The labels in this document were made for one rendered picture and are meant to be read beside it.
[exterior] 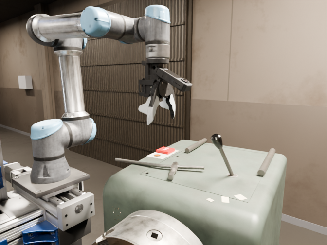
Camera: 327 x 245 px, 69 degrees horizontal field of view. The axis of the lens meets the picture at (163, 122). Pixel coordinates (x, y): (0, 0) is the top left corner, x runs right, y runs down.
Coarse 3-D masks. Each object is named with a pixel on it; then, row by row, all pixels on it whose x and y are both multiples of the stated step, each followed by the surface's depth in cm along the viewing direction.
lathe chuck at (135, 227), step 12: (132, 216) 59; (120, 228) 54; (132, 228) 52; (144, 228) 52; (156, 228) 52; (168, 228) 53; (96, 240) 54; (108, 240) 52; (120, 240) 50; (132, 240) 48; (144, 240) 49; (168, 240) 50; (180, 240) 51
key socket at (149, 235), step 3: (150, 231) 51; (153, 231) 52; (156, 231) 52; (147, 234) 50; (150, 234) 51; (153, 234) 51; (156, 234) 51; (159, 234) 51; (147, 237) 50; (150, 237) 50; (153, 237) 51; (156, 237) 51; (159, 237) 50; (153, 240) 49; (156, 240) 49; (159, 240) 49
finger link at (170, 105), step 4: (168, 96) 79; (172, 96) 80; (164, 100) 81; (168, 100) 79; (172, 100) 80; (160, 104) 84; (164, 104) 83; (168, 104) 80; (172, 104) 80; (168, 108) 83; (172, 108) 81; (172, 112) 82; (172, 116) 83
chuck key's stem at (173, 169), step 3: (174, 162) 82; (177, 162) 83; (174, 165) 79; (171, 168) 77; (174, 168) 77; (177, 168) 79; (171, 171) 75; (174, 171) 76; (171, 174) 73; (168, 177) 72; (171, 177) 72
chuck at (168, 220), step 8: (128, 216) 61; (144, 216) 57; (152, 216) 57; (160, 216) 57; (168, 216) 57; (168, 224) 54; (176, 224) 55; (184, 232) 53; (192, 232) 54; (192, 240) 53
